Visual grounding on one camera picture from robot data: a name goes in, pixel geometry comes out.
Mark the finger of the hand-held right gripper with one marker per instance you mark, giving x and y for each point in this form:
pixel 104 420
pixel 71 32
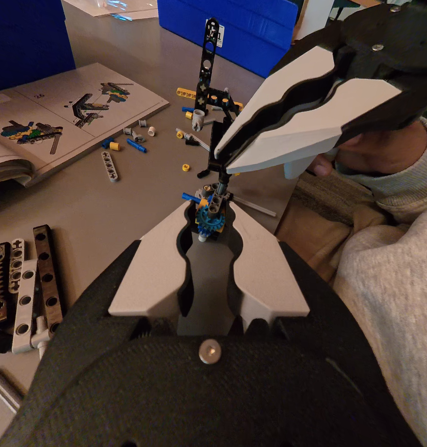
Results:
pixel 304 139
pixel 286 90

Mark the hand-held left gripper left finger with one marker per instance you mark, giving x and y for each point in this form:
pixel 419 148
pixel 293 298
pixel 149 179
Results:
pixel 147 276

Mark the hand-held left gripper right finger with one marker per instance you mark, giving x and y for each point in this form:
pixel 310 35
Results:
pixel 269 276

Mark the lego gear assembly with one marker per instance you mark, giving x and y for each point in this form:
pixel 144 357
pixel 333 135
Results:
pixel 208 218

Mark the person's right forearm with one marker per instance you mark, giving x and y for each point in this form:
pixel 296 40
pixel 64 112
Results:
pixel 409 188

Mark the long pale lego axle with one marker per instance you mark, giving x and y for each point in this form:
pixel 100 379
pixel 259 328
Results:
pixel 255 206

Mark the grey lego connector with hole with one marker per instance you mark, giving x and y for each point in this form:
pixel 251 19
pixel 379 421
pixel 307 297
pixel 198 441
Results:
pixel 196 126

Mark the yellow lego beam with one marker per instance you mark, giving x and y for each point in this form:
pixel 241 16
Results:
pixel 185 92

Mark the long black lego beam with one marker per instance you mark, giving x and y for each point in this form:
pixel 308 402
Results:
pixel 45 265

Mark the yellow and grey lego pin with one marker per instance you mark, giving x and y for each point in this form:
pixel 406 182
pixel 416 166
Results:
pixel 181 134

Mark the small grey five-hole lego beam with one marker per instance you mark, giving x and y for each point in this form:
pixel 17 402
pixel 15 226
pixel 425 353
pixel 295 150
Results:
pixel 109 166

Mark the pale grey lego axle connector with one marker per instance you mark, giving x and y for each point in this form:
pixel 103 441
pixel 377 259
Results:
pixel 40 335

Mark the long white lego beam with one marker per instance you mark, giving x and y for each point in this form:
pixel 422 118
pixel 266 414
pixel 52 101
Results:
pixel 24 314

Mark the short grey lego beam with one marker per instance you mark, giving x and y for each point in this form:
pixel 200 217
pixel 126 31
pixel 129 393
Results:
pixel 17 269

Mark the long blue lego pin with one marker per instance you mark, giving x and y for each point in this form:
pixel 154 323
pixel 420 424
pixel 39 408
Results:
pixel 136 145

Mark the short blue lego pin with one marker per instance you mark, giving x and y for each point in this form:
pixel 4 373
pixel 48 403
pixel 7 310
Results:
pixel 105 143

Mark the open lego instruction booklet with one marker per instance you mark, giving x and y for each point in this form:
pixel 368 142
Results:
pixel 59 115

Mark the person's right hand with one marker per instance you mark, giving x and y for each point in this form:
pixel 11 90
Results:
pixel 374 157

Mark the person's brown trousers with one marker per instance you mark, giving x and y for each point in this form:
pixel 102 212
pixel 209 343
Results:
pixel 304 237

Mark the blue storage bin with tag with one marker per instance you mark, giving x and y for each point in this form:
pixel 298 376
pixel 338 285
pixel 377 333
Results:
pixel 251 28

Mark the grey long bar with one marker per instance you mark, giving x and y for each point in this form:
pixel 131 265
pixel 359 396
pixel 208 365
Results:
pixel 3 387

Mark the plain blue storage bin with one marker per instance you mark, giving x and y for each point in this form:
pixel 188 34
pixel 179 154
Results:
pixel 24 42

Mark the black lego frame assembly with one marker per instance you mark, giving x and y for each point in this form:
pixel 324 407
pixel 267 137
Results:
pixel 204 87

